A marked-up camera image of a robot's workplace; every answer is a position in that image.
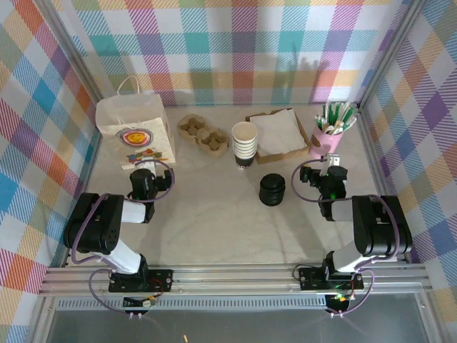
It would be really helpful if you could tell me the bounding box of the white smiley paper bag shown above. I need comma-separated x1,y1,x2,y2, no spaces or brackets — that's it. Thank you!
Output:
94,74,177,171

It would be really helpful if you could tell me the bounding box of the brown cardboard cup carrier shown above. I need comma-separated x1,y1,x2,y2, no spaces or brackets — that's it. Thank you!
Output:
177,113,230,157
178,113,229,154

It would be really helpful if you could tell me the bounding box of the pink holder cup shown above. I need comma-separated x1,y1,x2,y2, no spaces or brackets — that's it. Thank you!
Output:
308,123,345,160

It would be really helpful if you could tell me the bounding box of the wooden stirrers bundle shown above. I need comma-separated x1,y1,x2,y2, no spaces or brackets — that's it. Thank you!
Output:
326,120,346,136

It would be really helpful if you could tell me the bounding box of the brown cardboard napkin tray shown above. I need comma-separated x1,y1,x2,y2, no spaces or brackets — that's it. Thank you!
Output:
244,106,311,166

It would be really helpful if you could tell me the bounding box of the stack of black lids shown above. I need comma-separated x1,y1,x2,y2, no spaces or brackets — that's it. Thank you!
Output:
258,173,287,208

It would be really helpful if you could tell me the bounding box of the stack of white napkins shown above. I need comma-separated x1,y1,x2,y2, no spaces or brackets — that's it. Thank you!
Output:
248,108,308,157

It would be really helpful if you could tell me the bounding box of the stack of paper cups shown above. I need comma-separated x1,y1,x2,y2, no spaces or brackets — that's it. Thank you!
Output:
231,121,259,170

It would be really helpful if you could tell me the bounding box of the grey metal panel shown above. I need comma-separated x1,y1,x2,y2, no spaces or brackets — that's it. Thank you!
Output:
46,309,429,343

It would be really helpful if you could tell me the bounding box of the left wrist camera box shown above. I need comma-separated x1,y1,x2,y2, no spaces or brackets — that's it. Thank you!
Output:
134,159,160,173

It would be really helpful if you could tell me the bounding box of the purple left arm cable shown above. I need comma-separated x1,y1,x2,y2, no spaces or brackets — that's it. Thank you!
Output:
69,159,176,317

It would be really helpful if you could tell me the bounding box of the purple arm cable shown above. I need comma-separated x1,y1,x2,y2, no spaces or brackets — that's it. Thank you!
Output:
291,159,401,317
69,159,176,317

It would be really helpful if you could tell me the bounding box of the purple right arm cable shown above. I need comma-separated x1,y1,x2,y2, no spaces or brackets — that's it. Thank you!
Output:
291,159,401,317

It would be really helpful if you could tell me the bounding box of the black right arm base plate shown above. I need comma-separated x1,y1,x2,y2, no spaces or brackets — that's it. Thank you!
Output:
298,267,365,291

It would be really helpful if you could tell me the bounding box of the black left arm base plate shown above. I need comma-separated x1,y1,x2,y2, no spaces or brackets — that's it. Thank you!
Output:
108,267,175,294

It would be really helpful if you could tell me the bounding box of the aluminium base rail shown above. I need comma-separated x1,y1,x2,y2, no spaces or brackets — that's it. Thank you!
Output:
38,263,429,297

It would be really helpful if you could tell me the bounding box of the aluminium frame post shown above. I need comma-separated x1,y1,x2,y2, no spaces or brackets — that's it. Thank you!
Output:
358,0,426,112
37,0,111,117

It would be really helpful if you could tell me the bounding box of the grey slotted cable duct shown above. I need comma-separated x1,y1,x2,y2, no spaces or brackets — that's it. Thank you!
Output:
56,298,331,311

